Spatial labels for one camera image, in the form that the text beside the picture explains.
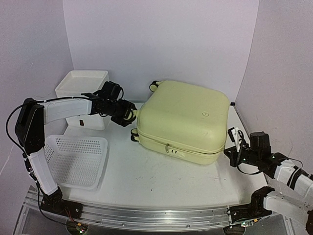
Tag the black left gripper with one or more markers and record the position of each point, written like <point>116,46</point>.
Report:
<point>127,106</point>

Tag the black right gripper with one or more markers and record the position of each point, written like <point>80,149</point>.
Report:
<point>232,156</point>

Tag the silver suitcase zipper pull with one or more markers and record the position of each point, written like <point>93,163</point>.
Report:
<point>167,148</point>

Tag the pale yellow hard-shell suitcase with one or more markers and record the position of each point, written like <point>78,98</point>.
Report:
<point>190,118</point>

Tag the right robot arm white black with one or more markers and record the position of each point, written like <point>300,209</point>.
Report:
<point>277,166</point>

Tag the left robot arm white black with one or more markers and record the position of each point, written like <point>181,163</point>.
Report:
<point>35,114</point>

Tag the white three-drawer storage cabinet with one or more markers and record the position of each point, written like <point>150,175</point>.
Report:
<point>77,82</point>

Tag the white perforated plastic basket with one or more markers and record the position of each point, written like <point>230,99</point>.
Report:
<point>76,161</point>

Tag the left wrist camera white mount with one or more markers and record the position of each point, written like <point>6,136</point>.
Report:
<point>111,91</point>

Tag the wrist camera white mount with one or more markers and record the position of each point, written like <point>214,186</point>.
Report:
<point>111,91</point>
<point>237,137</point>

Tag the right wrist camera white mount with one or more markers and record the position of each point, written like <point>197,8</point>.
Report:
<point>237,137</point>

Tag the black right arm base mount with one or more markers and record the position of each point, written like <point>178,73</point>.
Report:
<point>253,210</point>

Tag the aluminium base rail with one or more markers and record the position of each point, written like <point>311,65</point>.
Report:
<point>137,219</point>

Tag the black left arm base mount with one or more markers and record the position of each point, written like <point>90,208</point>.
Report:
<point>55,204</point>

